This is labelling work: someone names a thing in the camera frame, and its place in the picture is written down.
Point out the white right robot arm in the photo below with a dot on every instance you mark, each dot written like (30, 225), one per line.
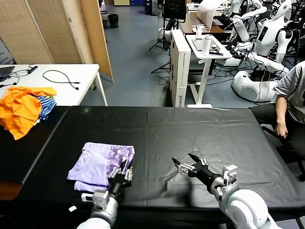
(243, 210)

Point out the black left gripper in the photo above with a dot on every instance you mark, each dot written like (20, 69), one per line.
(120, 184)

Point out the white humanoid robot black shoulders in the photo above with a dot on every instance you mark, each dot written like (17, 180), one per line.
(269, 35)

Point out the seated person grey shirt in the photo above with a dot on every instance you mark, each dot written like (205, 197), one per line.
(297, 90)

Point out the blue crates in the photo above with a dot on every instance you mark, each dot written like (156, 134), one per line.
(137, 2)

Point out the white bottle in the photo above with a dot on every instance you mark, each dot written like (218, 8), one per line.
(206, 45)

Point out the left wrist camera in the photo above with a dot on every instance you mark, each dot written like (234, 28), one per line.
(97, 199)

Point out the lavender t-shirt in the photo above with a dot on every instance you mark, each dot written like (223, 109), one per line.
(95, 162)

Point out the orange garment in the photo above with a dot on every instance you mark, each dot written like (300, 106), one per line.
(19, 109)

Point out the black trash bin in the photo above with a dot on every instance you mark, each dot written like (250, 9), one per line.
(113, 21)

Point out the small white paper tag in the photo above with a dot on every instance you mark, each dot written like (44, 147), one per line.
(72, 208)

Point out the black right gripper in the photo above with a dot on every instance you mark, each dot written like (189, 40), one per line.
(207, 175)

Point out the black desk gadget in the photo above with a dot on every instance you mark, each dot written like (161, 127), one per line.
(216, 52)

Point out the dark laptop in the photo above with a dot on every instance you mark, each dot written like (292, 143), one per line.
(6, 72)

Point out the blue striped garment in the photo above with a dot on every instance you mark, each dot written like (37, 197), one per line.
(46, 107)

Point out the white standing desk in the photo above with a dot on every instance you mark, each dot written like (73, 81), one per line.
(204, 71)

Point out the white table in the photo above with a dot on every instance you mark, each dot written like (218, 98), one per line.
(78, 81)

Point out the black table cover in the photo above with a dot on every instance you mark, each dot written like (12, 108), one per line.
(190, 131)

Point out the wooden folding screen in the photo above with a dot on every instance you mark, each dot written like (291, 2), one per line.
(47, 31)

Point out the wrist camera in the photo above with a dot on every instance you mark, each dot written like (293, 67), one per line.
(97, 199)
(229, 174)

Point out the grey tablet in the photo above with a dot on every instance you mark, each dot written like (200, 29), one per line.
(198, 44)

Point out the black monitor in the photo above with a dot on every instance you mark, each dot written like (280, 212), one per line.
(174, 8)

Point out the bystander hand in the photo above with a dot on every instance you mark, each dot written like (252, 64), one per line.
(281, 131)

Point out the black tripod stand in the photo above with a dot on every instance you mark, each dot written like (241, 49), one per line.
(164, 68)
(164, 43)

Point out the brown cardboard box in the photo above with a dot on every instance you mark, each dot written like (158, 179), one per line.
(121, 2)

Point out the black side mat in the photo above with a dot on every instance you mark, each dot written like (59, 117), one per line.
(19, 155)

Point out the white small desk gadget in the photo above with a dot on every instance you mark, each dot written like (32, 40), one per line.
(198, 31)

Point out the white curved sheet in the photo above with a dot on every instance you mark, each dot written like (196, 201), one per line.
(206, 12)

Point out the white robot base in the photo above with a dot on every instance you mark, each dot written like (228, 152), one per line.
(228, 62)

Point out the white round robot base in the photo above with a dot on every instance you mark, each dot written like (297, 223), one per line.
(166, 34)

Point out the tall white cardboard box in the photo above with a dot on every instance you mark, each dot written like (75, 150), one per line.
(180, 66)

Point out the black power strip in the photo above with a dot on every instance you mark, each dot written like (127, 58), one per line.
(33, 68)

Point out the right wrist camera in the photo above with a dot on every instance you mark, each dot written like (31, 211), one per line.
(229, 174)

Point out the brown desk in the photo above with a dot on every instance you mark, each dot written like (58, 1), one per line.
(190, 21)

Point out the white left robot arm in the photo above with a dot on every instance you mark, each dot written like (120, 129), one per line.
(102, 214)

